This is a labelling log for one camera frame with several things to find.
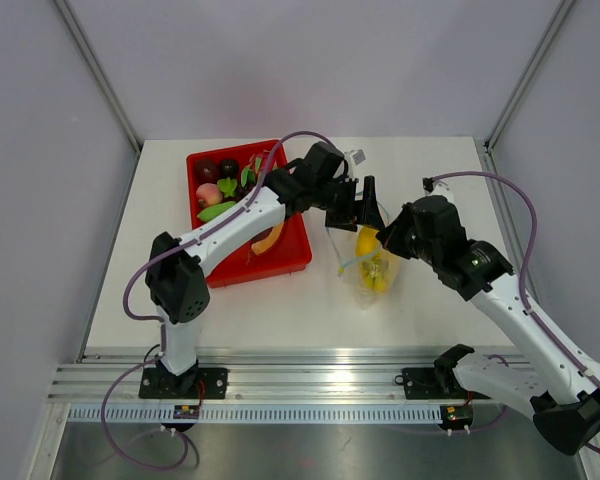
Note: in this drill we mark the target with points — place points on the pink dragon fruit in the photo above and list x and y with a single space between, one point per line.
256 165

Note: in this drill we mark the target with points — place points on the clear zip top bag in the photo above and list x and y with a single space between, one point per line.
344 244

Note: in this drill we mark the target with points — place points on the white slotted cable duct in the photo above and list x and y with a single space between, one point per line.
216 413

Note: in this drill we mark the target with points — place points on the red plastic tray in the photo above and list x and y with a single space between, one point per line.
291 254

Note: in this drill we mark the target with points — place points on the right aluminium frame post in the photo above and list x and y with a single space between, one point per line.
532 68

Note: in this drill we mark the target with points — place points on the pink peach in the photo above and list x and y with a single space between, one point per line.
208 195

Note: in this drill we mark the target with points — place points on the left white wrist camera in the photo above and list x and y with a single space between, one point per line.
354 158

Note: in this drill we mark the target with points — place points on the dark grapes bunch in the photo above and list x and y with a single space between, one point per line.
243 190

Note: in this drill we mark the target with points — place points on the yellow banana bunch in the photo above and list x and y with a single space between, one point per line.
379 272

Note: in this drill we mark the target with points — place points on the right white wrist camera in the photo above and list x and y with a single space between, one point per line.
438 188

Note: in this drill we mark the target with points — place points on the right small circuit board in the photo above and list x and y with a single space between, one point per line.
461 414

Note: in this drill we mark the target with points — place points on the dark red apple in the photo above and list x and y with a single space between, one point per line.
206 171

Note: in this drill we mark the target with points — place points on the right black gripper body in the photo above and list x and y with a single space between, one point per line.
418 246

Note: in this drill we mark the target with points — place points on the small circuit board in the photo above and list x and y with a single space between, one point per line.
186 412
461 414

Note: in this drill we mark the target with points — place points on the aluminium rail front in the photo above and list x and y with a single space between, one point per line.
256 376

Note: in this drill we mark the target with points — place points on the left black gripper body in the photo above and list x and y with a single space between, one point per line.
337 199

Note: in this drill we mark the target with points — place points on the aluminium frame post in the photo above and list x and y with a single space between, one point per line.
89 57
532 68

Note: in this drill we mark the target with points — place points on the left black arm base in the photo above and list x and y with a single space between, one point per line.
204 383

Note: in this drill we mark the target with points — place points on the yellow lemon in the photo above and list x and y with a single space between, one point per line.
367 242

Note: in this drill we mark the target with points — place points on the green cucumber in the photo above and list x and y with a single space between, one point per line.
211 212

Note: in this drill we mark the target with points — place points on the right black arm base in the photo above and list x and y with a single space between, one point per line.
437 382

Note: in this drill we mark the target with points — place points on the left small circuit board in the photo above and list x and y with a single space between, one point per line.
186 412

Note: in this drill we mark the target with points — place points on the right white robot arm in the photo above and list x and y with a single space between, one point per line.
562 396

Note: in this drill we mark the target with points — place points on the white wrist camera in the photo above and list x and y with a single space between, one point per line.
354 158
438 188

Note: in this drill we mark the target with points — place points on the left aluminium frame post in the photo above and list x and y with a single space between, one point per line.
89 57

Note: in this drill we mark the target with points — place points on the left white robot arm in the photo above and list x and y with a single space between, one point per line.
178 268

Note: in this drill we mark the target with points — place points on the green star fruit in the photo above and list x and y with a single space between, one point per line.
227 187

